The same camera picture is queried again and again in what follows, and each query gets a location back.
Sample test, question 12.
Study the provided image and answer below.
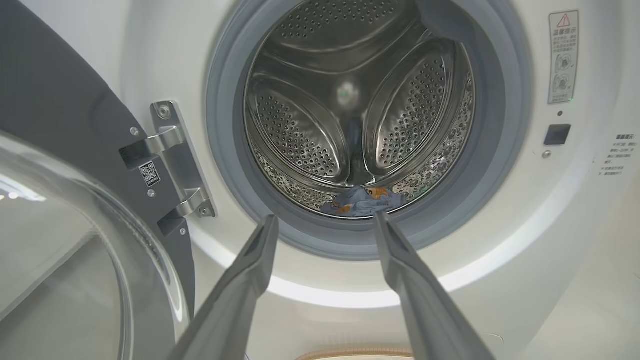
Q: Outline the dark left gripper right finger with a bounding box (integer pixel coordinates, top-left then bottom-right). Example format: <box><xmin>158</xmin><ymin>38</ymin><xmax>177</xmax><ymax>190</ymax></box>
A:
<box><xmin>372</xmin><ymin>210</ymin><xmax>496</xmax><ymax>360</ymax></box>

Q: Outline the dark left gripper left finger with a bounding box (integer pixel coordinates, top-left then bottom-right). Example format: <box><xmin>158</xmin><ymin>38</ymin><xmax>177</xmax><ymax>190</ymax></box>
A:
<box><xmin>167</xmin><ymin>215</ymin><xmax>280</xmax><ymax>360</ymax></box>

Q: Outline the blue cartoon print garment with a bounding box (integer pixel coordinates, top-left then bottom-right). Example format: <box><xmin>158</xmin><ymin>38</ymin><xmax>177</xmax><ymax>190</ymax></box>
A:
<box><xmin>320</xmin><ymin>186</ymin><xmax>409</xmax><ymax>219</ymax></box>

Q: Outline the round glass washing machine door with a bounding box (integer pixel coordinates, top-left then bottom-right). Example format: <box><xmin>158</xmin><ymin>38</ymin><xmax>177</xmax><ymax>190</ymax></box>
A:
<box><xmin>0</xmin><ymin>0</ymin><xmax>197</xmax><ymax>360</ymax></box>

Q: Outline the white perforated brown-rimmed laundry basket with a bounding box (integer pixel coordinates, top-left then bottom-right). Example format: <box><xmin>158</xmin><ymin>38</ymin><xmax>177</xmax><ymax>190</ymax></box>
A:
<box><xmin>295</xmin><ymin>347</ymin><xmax>417</xmax><ymax>360</ymax></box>

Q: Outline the white front-load washing machine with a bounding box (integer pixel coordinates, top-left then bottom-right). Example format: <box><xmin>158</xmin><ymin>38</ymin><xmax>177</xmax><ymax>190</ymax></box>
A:
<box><xmin>20</xmin><ymin>0</ymin><xmax>640</xmax><ymax>360</ymax></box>

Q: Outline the silver metal door hinge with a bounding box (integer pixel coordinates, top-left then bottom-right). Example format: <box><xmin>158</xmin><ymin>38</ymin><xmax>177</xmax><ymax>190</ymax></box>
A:
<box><xmin>119</xmin><ymin>100</ymin><xmax>217</xmax><ymax>239</ymax></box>

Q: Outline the grey rubber door gasket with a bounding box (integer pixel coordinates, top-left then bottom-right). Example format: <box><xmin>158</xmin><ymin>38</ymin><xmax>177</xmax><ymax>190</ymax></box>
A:
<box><xmin>205</xmin><ymin>0</ymin><xmax>534</xmax><ymax>262</ymax></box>

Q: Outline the black door latch socket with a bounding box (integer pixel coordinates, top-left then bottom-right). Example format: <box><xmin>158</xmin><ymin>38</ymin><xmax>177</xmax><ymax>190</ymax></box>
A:
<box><xmin>543</xmin><ymin>123</ymin><xmax>572</xmax><ymax>147</ymax></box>

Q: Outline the small QR code sticker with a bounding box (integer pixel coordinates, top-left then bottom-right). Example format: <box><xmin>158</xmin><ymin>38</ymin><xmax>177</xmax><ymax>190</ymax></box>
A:
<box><xmin>138</xmin><ymin>161</ymin><xmax>161</xmax><ymax>188</ymax></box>

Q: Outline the steel perforated washer drum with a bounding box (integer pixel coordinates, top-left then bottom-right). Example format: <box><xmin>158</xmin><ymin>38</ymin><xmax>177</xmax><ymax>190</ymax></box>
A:
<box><xmin>243</xmin><ymin>0</ymin><xmax>476</xmax><ymax>220</ymax></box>

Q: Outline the printed text label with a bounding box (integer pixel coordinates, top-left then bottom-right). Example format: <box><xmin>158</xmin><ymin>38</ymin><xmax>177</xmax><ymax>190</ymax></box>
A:
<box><xmin>600</xmin><ymin>132</ymin><xmax>639</xmax><ymax>179</ymax></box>

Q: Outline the white warning sticker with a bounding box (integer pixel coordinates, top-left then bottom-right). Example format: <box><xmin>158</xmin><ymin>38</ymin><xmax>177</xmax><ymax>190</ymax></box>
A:
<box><xmin>547</xmin><ymin>10</ymin><xmax>580</xmax><ymax>105</ymax></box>

